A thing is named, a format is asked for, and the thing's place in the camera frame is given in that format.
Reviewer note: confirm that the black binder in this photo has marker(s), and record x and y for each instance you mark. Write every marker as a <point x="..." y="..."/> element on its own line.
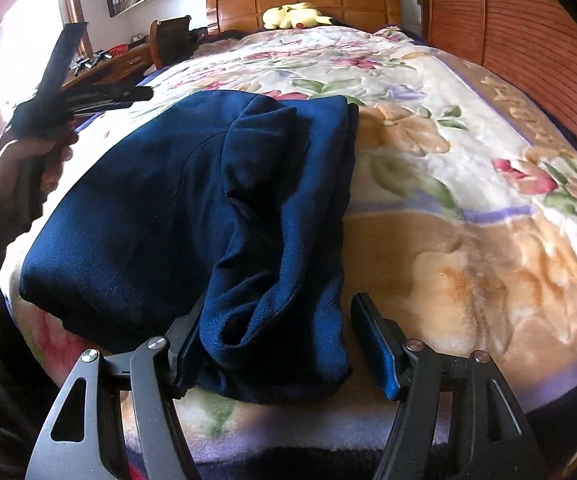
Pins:
<point x="111" y="0"/>

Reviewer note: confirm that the person's dark clothing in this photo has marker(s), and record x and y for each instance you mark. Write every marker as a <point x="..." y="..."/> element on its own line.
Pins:
<point x="3" y="385"/>

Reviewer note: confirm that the red bowl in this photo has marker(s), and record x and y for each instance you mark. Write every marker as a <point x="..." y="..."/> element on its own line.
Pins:
<point x="116" y="51"/>

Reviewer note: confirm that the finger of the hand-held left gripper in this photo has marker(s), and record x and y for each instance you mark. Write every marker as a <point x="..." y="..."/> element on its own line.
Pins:
<point x="113" y="94"/>
<point x="63" y="55"/>

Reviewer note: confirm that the floral blanket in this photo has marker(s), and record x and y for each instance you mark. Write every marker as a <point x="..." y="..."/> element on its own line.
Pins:
<point x="468" y="185"/>

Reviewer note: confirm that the window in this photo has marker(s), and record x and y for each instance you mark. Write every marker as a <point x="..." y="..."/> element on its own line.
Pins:
<point x="8" y="60"/>

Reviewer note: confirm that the person's left hand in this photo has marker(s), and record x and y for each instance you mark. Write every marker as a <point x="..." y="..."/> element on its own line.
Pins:
<point x="6" y="170"/>

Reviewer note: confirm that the wooden chair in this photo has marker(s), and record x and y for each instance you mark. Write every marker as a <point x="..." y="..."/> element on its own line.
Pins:
<point x="173" y="40"/>

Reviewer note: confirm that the metal pot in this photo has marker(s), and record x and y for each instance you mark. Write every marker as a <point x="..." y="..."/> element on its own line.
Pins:
<point x="138" y="39"/>

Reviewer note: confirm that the wooden slatted wardrobe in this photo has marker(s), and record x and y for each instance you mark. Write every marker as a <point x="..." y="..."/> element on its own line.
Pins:
<point x="518" y="35"/>

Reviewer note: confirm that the idle black gripper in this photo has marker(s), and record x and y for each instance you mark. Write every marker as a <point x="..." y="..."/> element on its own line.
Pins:
<point x="81" y="66"/>
<point x="98" y="60"/>

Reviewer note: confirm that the blue suit jacket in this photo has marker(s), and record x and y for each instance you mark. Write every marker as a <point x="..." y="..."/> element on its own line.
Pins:
<point x="143" y="210"/>

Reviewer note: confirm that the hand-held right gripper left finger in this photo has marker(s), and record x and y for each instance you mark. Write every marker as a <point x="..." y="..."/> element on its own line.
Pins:
<point x="183" y="345"/>

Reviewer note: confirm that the wooden bed headboard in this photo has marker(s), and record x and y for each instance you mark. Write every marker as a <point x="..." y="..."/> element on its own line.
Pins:
<point x="348" y="2"/>

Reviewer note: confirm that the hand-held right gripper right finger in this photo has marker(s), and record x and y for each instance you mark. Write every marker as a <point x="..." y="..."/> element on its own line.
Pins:
<point x="378" y="355"/>

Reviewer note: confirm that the yellow plush toy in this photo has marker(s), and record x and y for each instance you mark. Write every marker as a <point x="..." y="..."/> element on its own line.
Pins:
<point x="288" y="17"/>

